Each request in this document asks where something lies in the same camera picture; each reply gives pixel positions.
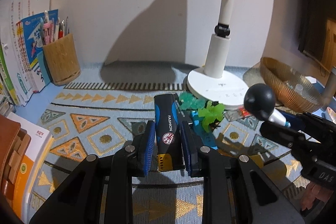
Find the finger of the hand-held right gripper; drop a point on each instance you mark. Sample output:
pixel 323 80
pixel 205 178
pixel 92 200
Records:
pixel 295 120
pixel 281 132

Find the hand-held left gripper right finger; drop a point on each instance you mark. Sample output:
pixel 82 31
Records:
pixel 187 148

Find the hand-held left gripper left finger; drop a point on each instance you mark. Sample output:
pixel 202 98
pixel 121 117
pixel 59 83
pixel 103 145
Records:
pixel 148 148

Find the golden ribbed glass bowl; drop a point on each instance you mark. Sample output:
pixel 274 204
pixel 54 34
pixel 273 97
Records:
pixel 283 92

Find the black rubber bulb blower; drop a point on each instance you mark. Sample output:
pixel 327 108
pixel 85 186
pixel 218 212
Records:
pixel 258 99

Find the person's right hand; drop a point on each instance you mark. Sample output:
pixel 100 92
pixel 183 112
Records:
pixel 315 195

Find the blue toy block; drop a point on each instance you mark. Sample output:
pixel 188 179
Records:
pixel 207 138

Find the black flat box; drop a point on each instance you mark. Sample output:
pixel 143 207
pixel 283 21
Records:
pixel 183 112

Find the bright green translucent figure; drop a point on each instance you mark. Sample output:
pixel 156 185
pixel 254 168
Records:
pixel 210 115

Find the teal green translucent figure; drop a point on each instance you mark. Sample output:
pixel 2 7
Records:
pixel 191 102

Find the patterned woven table mat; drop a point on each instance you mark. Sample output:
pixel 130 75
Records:
pixel 105 113

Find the white desk lamp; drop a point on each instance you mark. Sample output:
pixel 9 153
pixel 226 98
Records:
pixel 218 56

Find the white and orange book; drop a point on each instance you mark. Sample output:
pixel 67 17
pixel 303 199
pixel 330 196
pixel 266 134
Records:
pixel 36 134

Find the black flat panel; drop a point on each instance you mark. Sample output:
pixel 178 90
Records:
pixel 317 3

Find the woven bamboo pen holder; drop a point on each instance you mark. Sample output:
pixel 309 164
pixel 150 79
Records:
pixel 61 61

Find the teal thin book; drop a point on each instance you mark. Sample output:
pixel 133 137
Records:
pixel 43 69

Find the bundle of pens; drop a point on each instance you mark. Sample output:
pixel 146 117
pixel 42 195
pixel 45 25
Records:
pixel 47 29

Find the row of upright books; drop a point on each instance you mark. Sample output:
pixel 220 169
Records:
pixel 15 43

